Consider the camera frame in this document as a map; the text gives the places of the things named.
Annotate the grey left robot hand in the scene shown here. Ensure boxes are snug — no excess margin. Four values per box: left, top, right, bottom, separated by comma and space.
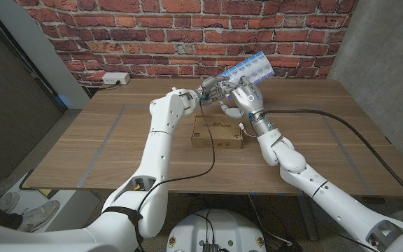
197, 75, 237, 107

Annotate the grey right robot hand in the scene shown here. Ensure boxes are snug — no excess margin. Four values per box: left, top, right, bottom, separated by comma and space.
220, 76, 269, 122

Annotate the white blue pill organizer box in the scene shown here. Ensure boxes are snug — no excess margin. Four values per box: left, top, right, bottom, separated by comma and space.
218, 51, 276, 100

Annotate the brown cardboard packing box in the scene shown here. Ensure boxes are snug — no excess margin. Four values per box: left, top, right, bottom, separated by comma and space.
190, 114, 243, 150

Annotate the red brick printed backdrop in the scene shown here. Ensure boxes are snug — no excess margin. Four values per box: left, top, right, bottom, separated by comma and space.
14, 0, 358, 88

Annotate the white power strip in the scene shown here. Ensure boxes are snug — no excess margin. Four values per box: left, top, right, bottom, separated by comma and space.
101, 71, 132, 85

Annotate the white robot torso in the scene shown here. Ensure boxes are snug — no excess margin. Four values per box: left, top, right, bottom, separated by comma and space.
165, 209, 268, 252

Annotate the grey metal table leg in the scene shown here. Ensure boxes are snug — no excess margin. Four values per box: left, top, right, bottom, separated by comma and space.
297, 195, 318, 242

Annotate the black floor power adapter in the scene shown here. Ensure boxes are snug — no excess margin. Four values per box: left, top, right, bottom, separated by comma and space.
274, 237, 304, 252

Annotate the grey sneaker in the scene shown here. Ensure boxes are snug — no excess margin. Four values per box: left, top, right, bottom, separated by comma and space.
0, 191, 20, 214
17, 199, 61, 232

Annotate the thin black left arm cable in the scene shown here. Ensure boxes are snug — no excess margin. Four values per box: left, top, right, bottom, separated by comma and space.
136, 103, 216, 214

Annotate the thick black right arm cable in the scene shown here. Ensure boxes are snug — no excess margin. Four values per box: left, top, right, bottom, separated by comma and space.
263, 108, 403, 212

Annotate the black power strip cord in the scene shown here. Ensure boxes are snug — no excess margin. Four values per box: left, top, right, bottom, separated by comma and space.
96, 80, 122, 91

